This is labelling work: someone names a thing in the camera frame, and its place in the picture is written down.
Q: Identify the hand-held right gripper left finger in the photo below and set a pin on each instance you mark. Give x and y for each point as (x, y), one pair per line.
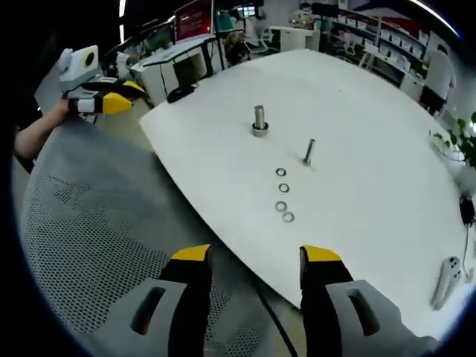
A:
(189, 282)

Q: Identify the red screen monitor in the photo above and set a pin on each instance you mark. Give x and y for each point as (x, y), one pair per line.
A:
(193, 20)

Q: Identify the small black device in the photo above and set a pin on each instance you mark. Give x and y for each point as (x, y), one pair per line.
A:
(466, 210)

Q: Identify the shelf with white boxes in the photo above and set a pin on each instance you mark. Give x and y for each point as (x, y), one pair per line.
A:
(386, 35)

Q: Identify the white hand controller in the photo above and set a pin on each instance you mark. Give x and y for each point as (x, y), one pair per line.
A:
(446, 282)

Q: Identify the white monitor desk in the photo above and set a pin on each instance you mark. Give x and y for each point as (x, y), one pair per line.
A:
(175, 54)

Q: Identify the teal chair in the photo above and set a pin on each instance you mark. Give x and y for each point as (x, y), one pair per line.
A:
(225, 22)

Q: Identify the white low cabinet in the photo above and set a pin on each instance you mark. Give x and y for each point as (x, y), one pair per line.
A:
(294, 37)

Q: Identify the slim steel threaded stud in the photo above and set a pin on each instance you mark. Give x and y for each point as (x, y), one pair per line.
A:
(308, 150)

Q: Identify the grey mesh office chair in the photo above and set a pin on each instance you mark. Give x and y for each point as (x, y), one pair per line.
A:
(93, 208)

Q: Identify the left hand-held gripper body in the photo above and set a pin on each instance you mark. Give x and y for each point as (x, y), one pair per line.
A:
(76, 68)

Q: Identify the green potted plant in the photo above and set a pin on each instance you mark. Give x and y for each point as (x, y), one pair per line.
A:
(461, 139)

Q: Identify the thick steel threaded stud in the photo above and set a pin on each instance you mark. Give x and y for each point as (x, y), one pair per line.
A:
(259, 119)

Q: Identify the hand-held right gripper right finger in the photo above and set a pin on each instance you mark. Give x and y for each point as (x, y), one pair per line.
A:
(323, 290)

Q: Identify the steel washer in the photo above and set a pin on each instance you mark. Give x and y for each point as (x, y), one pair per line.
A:
(280, 187)
(276, 172)
(284, 217)
(277, 206)

